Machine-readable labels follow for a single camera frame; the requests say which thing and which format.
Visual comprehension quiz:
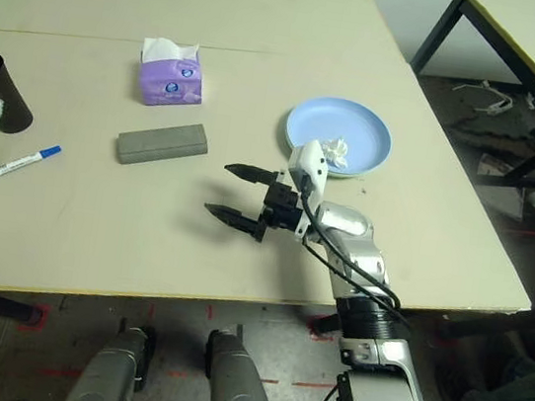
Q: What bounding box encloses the blue-capped white marker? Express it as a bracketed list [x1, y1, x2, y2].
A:
[0, 137, 63, 194]

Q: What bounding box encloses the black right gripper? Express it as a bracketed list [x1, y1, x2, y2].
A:
[199, 158, 309, 250]

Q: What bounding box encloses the grey robot left leg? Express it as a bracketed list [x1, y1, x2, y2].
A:
[64, 315, 159, 401]

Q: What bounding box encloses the grey robot leg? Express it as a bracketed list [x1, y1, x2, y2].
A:
[64, 315, 159, 401]
[197, 324, 289, 401]

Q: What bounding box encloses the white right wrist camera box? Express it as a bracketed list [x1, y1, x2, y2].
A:
[277, 136, 335, 242]

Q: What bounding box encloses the black-framed yellow-edged table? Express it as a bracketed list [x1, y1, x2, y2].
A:
[395, 0, 535, 195]

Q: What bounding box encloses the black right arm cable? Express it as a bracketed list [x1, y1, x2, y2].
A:
[283, 174, 420, 313]

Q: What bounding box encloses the grey glasses case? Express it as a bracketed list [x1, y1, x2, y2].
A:
[114, 112, 213, 177]

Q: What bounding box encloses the white tissue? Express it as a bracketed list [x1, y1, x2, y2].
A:
[316, 135, 354, 169]

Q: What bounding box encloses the white plastic floor object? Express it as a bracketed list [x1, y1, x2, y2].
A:
[449, 75, 517, 120]

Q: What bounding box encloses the purple tissue pack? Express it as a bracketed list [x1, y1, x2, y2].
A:
[133, 35, 211, 114]

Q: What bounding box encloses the grey robot right leg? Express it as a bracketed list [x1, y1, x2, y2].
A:
[197, 324, 289, 401]

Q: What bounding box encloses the blue plate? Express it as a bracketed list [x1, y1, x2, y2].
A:
[278, 91, 398, 188]

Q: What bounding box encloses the black plastic cup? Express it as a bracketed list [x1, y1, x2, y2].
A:
[0, 52, 43, 137]

